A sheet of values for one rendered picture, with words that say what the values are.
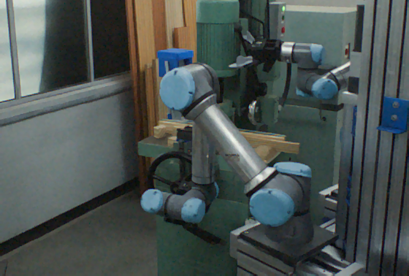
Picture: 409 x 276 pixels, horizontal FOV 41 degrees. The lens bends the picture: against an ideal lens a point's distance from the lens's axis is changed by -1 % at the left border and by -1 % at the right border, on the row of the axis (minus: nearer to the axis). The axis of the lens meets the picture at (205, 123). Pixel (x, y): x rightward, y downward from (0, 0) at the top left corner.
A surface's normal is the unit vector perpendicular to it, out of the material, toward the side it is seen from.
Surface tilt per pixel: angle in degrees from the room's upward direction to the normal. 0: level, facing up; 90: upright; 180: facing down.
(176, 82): 85
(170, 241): 90
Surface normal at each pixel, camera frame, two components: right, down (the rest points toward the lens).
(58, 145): 0.85, 0.15
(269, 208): -0.36, 0.34
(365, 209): -0.73, 0.18
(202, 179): -0.07, 0.28
